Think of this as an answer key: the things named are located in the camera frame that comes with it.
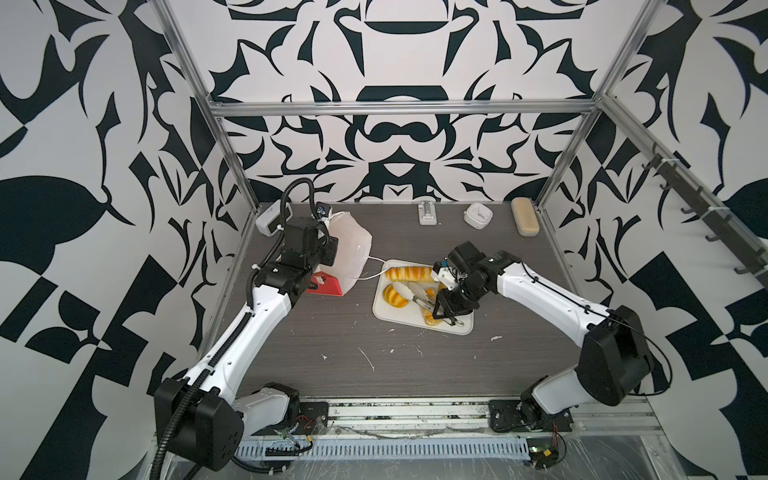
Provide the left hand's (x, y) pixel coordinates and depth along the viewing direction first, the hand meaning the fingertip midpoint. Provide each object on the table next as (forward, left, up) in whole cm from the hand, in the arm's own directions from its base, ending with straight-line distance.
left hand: (322, 228), depth 78 cm
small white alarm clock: (+25, -52, -25) cm, 62 cm away
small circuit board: (-47, -52, -28) cm, 75 cm away
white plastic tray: (-13, -24, -24) cm, 36 cm away
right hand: (-17, -30, -16) cm, 38 cm away
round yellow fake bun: (-8, -18, -22) cm, 29 cm away
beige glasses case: (+22, -68, -23) cm, 76 cm away
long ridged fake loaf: (+1, -24, -25) cm, 35 cm away
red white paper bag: (+6, -7, -15) cm, 17 cm away
